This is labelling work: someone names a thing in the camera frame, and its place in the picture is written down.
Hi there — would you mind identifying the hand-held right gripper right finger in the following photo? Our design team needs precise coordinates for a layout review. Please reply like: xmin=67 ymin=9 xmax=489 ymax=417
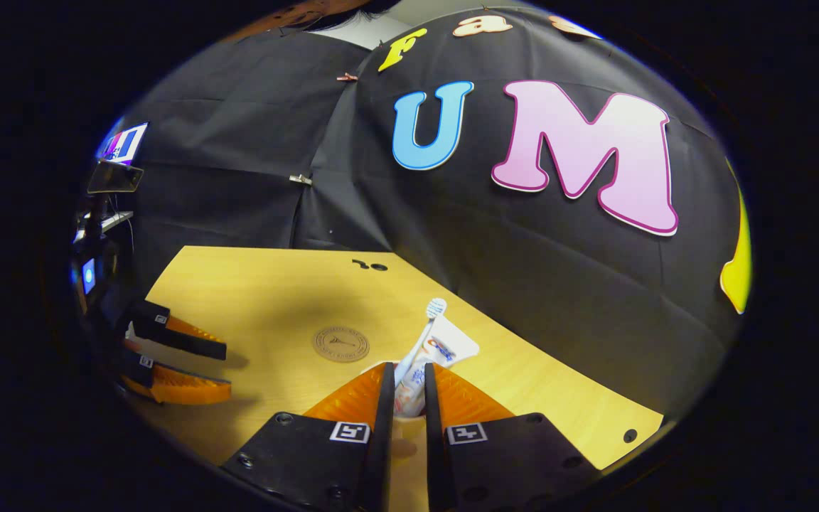
xmin=424 ymin=363 xmax=601 ymax=512

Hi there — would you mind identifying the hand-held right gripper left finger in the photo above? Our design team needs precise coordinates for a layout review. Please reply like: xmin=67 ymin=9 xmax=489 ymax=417
xmin=221 ymin=361 xmax=396 ymax=512

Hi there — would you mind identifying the round brown coaster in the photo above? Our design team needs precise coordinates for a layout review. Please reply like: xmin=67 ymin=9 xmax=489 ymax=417
xmin=312 ymin=326 xmax=370 ymax=363

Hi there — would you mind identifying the white toothpaste tube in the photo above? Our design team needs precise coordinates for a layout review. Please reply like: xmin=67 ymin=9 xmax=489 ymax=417
xmin=395 ymin=316 xmax=480 ymax=418

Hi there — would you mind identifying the white toothbrush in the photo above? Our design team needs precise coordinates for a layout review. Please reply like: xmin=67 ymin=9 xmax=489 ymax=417
xmin=394 ymin=297 xmax=449 ymax=388

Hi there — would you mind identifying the black phone stand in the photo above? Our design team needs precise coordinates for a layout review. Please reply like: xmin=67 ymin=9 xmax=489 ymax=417
xmin=85 ymin=192 xmax=109 ymax=244

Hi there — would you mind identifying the smartphone on stand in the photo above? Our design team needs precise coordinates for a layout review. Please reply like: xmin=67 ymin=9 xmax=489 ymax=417
xmin=87 ymin=160 xmax=144 ymax=194

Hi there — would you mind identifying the black backdrop cloth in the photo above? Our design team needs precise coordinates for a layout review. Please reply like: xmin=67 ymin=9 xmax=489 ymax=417
xmin=97 ymin=7 xmax=753 ymax=420

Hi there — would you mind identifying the computer monitor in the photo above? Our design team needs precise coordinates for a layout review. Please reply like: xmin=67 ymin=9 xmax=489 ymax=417
xmin=97 ymin=122 xmax=149 ymax=166

